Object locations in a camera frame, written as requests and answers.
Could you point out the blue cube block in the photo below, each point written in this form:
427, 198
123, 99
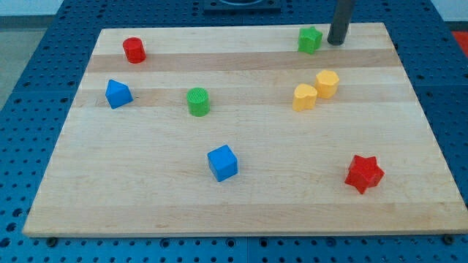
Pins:
223, 163

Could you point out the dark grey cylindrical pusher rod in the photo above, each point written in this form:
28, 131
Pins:
342, 17

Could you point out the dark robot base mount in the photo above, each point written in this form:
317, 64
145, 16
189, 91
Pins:
217, 6

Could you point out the red cylinder block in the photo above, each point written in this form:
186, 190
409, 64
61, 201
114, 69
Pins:
134, 50

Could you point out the green cylinder block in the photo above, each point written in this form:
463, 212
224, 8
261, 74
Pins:
198, 102

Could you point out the red star block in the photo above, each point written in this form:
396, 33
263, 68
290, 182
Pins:
364, 173

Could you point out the green star block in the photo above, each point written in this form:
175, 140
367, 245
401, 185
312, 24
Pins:
309, 40

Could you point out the yellow heart block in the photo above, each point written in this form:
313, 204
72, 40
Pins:
304, 97

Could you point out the yellow hexagon block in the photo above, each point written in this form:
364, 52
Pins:
326, 83

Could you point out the light wooden board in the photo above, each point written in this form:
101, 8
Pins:
141, 170

